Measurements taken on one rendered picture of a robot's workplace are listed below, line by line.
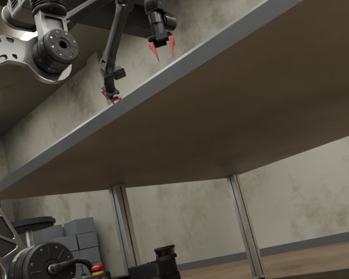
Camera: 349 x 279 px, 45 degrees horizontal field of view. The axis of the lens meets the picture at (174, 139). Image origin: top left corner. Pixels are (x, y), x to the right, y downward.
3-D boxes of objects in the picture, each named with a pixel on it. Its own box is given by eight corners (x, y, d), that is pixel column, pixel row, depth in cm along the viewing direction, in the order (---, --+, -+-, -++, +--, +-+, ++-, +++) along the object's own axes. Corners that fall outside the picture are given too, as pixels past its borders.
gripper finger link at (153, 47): (154, 65, 178) (149, 45, 181) (171, 60, 178) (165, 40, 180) (152, 58, 172) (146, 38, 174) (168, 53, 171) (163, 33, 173)
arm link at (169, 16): (143, 2, 182) (157, -5, 176) (163, 8, 190) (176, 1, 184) (145, 29, 181) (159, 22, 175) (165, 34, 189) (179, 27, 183)
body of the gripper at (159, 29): (151, 47, 180) (147, 32, 182) (174, 41, 179) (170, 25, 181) (148, 41, 174) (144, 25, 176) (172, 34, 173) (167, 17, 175)
